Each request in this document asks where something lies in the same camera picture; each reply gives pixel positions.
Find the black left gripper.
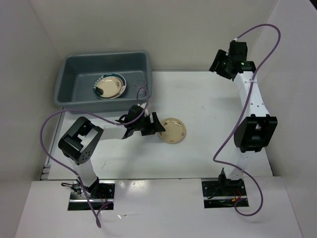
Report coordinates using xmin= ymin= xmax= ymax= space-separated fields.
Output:
xmin=133 ymin=112 xmax=165 ymax=136

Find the cream plate with calligraphy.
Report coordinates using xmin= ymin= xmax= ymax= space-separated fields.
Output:
xmin=157 ymin=118 xmax=187 ymax=144

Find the clear cup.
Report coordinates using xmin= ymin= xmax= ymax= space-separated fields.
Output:
xmin=135 ymin=78 xmax=146 ymax=98

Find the large teal red rimmed plate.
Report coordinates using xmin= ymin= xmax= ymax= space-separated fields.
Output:
xmin=93 ymin=73 xmax=127 ymax=99

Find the cream plate with dark patch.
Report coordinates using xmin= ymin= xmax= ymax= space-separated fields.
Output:
xmin=96 ymin=76 xmax=123 ymax=99

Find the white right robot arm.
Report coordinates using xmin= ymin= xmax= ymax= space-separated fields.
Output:
xmin=210 ymin=40 xmax=277 ymax=195

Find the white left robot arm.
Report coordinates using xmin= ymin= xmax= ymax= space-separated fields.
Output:
xmin=58 ymin=105 xmax=165 ymax=198

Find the grey plastic bin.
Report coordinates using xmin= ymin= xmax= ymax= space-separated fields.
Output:
xmin=54 ymin=51 xmax=153 ymax=113

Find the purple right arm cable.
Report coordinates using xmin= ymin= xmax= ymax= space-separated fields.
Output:
xmin=213 ymin=23 xmax=281 ymax=217

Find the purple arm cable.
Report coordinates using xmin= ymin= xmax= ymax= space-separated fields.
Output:
xmin=213 ymin=23 xmax=281 ymax=217
xmin=39 ymin=87 xmax=151 ymax=228

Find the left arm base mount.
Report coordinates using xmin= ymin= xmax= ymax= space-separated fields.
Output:
xmin=61 ymin=180 xmax=115 ymax=211

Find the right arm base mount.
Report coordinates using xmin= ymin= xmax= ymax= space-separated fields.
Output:
xmin=201 ymin=178 xmax=249 ymax=209

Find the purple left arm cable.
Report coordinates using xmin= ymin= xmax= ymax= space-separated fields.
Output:
xmin=39 ymin=87 xmax=151 ymax=228

